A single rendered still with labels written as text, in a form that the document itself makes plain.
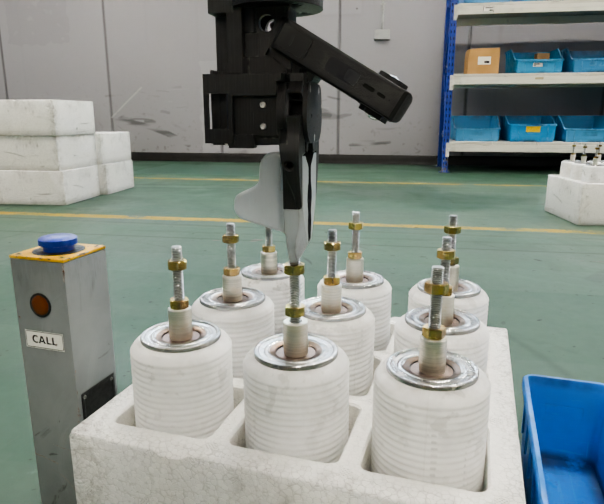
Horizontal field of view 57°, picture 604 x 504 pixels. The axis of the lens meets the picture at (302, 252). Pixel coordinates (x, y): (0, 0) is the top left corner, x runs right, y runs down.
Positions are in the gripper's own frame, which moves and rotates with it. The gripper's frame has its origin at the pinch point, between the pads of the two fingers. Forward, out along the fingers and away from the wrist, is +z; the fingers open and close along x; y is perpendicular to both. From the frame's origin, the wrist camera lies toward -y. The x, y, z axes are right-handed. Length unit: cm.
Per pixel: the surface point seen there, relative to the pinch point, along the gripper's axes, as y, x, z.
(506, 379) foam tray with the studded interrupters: -19.9, -13.1, 17.0
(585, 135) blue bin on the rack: -145, -444, 4
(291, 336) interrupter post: 0.9, 1.0, 7.9
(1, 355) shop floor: 69, -43, 35
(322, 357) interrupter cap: -1.9, 1.1, 9.6
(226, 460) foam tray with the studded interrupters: 5.2, 6.6, 17.0
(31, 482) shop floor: 37, -9, 35
